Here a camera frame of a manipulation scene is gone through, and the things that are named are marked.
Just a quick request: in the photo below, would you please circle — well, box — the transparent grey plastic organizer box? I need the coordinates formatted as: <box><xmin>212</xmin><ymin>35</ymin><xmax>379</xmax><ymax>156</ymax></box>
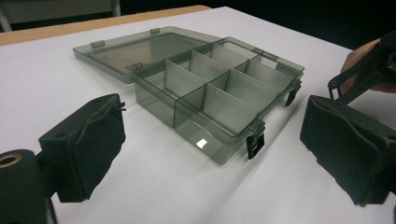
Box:
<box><xmin>72</xmin><ymin>25</ymin><xmax>305</xmax><ymax>166</ymax></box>

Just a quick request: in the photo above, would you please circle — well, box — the white table board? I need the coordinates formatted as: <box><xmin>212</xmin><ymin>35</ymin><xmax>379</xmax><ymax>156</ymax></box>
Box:
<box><xmin>0</xmin><ymin>6</ymin><xmax>396</xmax><ymax>224</ymax></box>

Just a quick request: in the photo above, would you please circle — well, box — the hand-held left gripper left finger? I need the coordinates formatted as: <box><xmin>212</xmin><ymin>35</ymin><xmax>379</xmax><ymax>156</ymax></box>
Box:
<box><xmin>38</xmin><ymin>92</ymin><xmax>127</xmax><ymax>203</ymax></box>

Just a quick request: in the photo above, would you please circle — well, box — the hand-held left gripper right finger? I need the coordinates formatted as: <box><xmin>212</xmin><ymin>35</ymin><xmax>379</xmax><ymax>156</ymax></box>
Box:
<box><xmin>299</xmin><ymin>94</ymin><xmax>396</xmax><ymax>207</ymax></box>

